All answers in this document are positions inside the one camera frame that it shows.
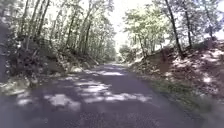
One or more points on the grey asphalt road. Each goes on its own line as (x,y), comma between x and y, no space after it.
(110,103)

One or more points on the wood of trees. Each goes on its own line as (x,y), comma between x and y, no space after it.
(173,26)
(66,30)

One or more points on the leaf-covered earth bank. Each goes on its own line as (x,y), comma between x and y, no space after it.
(36,66)
(196,73)

